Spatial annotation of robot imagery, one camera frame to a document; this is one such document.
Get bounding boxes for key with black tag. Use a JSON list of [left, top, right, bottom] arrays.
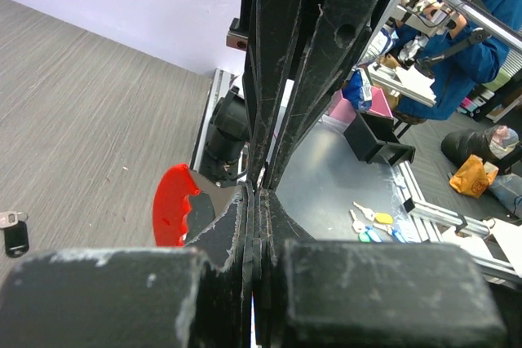
[[1, 211, 29, 258]]

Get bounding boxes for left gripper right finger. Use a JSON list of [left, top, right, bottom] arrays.
[[254, 191, 509, 347]]

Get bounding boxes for black open box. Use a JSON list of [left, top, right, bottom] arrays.
[[343, 112, 416, 166]]

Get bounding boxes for person in blue jacket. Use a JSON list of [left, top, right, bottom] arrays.
[[391, 0, 522, 121]]

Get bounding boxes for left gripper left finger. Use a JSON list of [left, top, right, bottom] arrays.
[[1, 184, 254, 347]]

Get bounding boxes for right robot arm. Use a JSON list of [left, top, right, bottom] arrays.
[[201, 0, 391, 189]]

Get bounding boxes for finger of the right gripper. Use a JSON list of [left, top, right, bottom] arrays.
[[264, 0, 390, 189], [242, 0, 324, 183]]

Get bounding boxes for pink paper sheet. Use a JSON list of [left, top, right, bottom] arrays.
[[328, 87, 395, 125]]

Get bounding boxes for black garbage bag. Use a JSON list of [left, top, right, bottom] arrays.
[[440, 125, 520, 166]]

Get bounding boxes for bunch of coloured keys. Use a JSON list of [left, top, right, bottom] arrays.
[[349, 201, 407, 243]]

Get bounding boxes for orange plastic bag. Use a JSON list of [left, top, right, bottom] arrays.
[[449, 154, 499, 199]]

